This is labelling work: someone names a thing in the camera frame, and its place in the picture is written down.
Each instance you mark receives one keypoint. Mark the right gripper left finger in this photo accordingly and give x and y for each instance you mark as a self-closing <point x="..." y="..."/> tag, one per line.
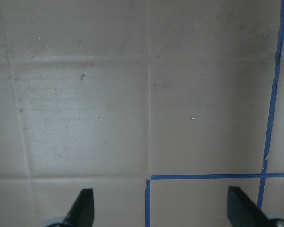
<point x="81" y="214"/>

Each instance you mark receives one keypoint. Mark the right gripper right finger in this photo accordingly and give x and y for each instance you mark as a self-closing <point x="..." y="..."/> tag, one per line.
<point x="243" y="212"/>

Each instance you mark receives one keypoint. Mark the brown paper table cover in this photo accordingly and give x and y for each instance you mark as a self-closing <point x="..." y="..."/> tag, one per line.
<point x="158" y="105"/>

